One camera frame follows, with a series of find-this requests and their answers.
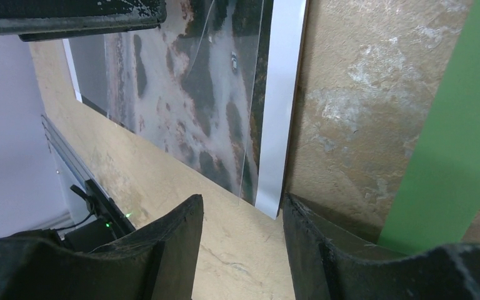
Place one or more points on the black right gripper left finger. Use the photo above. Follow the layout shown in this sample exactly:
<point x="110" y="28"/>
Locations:
<point x="158" y="261"/>

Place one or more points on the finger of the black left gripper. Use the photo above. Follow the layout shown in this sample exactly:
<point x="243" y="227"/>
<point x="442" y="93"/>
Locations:
<point x="42" y="20"/>

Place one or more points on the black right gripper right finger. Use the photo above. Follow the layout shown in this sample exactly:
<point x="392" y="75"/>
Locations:
<point x="329" y="262"/>

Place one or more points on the green wooden picture frame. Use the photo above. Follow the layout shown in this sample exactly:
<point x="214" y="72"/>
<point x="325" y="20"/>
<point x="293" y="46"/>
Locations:
<point x="440" y="192"/>

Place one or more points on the black and white photo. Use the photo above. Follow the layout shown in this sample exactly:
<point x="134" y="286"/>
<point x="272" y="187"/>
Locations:
<point x="213" y="86"/>

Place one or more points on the aluminium front rail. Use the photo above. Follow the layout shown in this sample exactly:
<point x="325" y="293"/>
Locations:
<point x="71" y="169"/>

